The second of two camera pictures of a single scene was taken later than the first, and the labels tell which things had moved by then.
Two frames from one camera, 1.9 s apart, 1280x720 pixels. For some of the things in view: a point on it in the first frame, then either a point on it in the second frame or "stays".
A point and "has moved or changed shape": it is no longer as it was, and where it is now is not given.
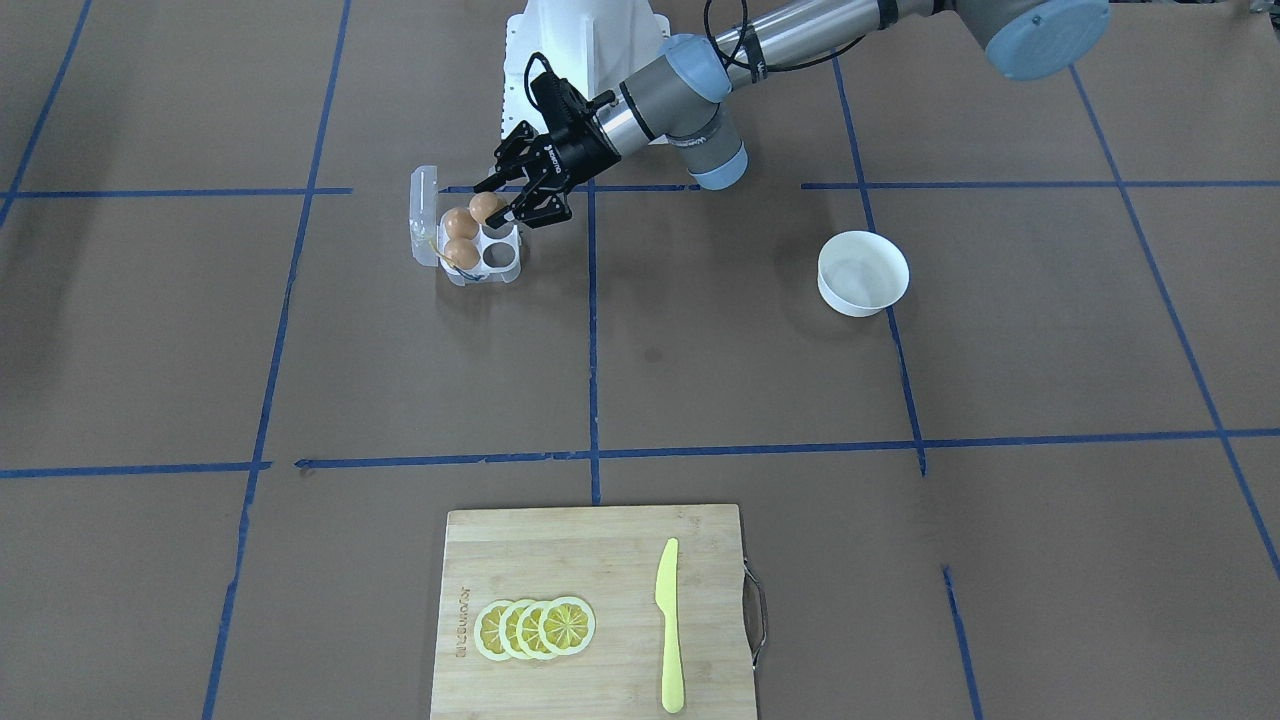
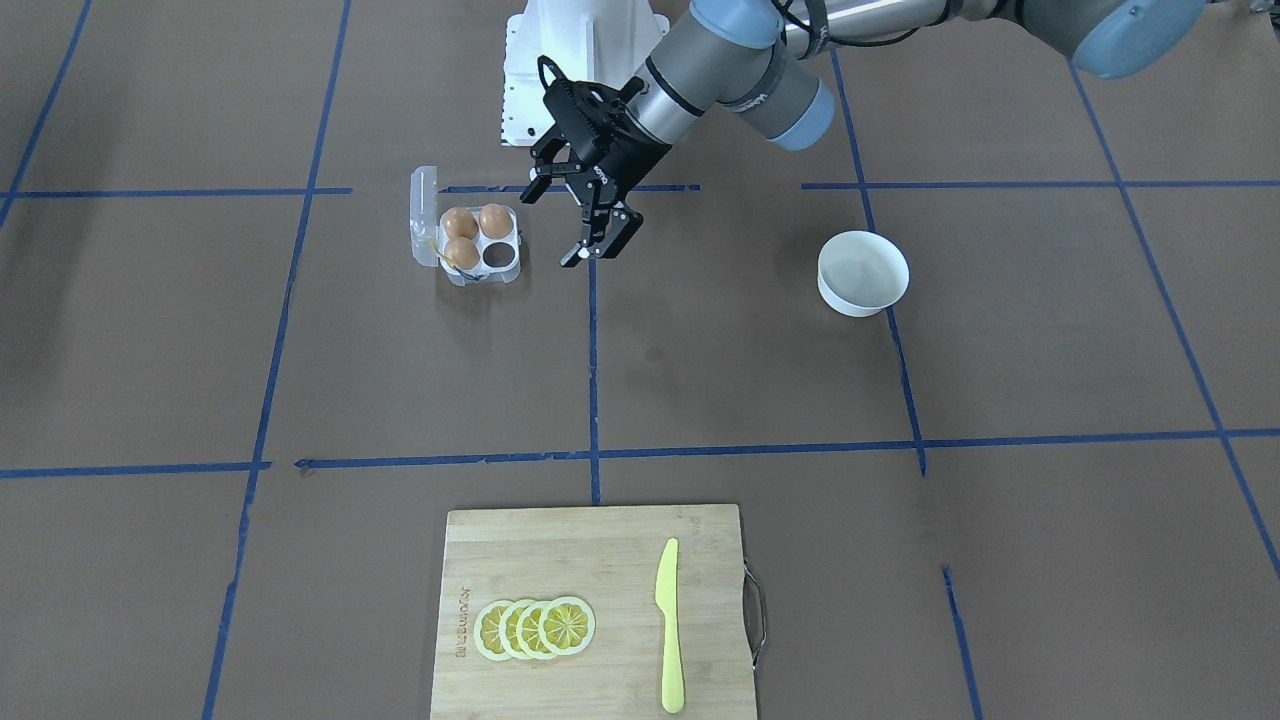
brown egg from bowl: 484,204 has moved or changed shape
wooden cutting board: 608,557 stays
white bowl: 862,272 stays
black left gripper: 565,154 to 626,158
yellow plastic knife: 668,601 stays
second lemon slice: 527,630 stays
